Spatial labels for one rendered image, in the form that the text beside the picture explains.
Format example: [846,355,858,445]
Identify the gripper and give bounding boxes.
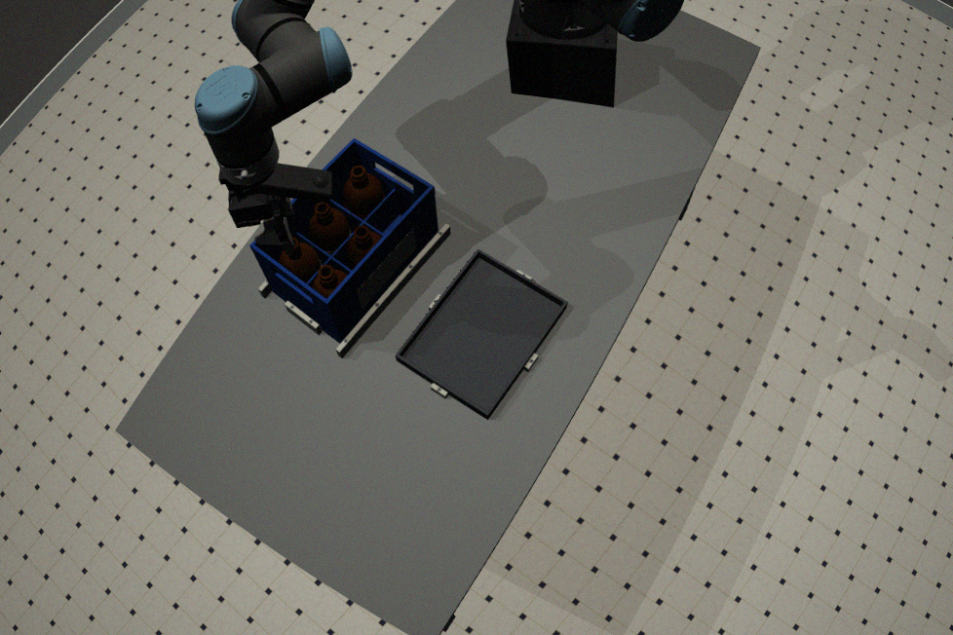
[218,169,294,256]

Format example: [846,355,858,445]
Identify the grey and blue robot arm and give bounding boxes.
[195,0,684,203]

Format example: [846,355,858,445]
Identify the brown glass bottle with white label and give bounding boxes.
[279,237,322,283]

